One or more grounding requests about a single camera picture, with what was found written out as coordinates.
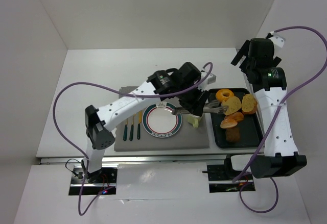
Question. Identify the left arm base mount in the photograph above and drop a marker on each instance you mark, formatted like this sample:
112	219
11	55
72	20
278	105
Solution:
103	183

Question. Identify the grey cloth placemat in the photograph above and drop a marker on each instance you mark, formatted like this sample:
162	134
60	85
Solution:
187	137

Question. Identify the cut bread slice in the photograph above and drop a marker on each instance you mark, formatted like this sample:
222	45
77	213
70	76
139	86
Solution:
249	104
234	105

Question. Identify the metal serving tongs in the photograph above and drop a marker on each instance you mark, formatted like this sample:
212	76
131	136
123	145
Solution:
211	107

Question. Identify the dark brown bread piece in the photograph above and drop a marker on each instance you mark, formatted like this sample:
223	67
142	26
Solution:
233	134

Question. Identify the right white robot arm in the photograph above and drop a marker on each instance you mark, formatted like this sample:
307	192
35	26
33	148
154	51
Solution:
281	157

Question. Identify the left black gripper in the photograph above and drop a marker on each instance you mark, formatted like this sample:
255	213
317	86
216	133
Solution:
195	101

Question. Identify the gold fork green handle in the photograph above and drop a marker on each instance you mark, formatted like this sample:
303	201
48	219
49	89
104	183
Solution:
132	128

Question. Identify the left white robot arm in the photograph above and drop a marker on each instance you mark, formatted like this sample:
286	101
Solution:
101	122

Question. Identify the gold knife green handle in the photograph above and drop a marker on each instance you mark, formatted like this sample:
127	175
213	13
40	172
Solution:
139	125

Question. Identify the orange glazed donut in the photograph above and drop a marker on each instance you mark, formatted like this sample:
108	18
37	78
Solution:
223	95

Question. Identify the sugared round bun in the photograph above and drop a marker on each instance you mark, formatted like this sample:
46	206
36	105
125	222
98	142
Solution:
228	123

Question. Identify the white plate green red rim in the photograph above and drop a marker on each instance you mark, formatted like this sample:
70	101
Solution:
159	122

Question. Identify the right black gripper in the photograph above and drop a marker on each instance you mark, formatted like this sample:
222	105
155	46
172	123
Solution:
246	62

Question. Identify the brown glazed bun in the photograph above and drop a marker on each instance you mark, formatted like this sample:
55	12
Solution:
237	116

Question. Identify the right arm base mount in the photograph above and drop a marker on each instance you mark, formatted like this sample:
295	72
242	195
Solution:
220	178

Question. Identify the aluminium rail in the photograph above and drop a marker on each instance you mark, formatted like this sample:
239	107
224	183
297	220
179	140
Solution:
169	158

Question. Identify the pale green mug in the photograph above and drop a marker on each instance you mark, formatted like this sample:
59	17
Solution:
194	120

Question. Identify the gold spoon green handle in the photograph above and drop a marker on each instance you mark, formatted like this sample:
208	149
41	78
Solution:
125	130

